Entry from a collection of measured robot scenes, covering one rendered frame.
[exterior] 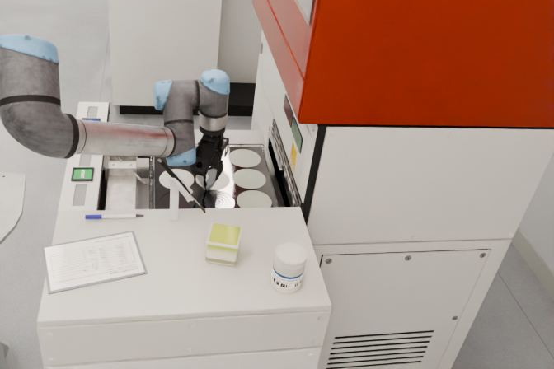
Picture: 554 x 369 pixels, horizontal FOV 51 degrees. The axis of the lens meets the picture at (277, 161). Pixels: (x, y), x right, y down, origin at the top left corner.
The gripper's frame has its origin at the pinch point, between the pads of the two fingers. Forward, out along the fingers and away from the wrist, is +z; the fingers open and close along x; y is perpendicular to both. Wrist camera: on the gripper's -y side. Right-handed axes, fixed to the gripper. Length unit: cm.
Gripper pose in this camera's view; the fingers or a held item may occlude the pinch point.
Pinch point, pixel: (205, 187)
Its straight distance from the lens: 169.0
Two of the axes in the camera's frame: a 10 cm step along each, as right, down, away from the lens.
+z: -1.2, 8.2, 5.6
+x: -9.6, -2.5, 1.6
